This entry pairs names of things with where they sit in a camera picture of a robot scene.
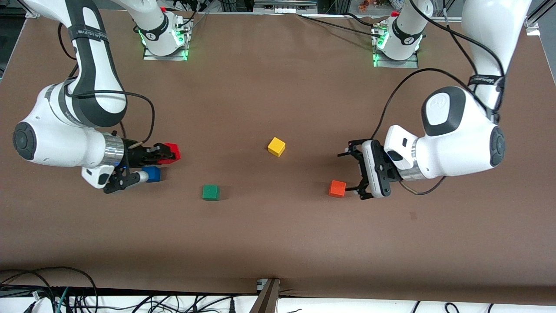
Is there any red wooden block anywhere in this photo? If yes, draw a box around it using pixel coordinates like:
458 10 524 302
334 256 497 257
156 143 181 165

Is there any yellow wooden block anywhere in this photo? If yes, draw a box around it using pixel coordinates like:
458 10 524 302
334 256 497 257
268 137 286 157

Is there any brown table mat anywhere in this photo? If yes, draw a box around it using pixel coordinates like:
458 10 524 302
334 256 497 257
0 11 556 300

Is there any white desk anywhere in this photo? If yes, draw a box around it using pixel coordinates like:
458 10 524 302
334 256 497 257
0 297 556 313

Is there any grey metal beam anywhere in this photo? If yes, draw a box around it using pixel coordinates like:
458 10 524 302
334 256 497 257
250 278 281 313

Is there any grey power strip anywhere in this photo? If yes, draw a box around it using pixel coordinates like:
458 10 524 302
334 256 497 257
254 0 318 13

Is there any white plug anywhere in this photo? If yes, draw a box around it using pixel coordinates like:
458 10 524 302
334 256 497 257
26 292 48 313

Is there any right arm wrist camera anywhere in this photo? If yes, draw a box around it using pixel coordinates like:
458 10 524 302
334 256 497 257
103 167 151 195

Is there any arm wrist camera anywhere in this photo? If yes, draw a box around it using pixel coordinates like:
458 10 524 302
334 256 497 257
362 139 392 199
103 167 151 195

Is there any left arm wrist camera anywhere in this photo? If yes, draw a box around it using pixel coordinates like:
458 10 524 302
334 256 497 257
362 139 392 199

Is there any right arm brass-plug cable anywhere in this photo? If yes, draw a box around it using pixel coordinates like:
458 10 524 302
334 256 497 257
56 22 156 146

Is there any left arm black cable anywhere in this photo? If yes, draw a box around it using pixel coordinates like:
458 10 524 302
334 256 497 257
373 11 506 142

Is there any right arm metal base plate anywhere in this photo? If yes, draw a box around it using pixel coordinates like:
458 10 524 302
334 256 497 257
143 20 192 61

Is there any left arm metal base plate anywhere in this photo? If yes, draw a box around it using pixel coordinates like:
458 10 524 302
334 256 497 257
373 24 420 69

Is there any black looping desk cable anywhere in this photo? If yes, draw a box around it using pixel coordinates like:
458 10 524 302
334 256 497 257
0 266 98 313

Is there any green desk cable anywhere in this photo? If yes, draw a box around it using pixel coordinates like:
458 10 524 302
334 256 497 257
56 287 70 313

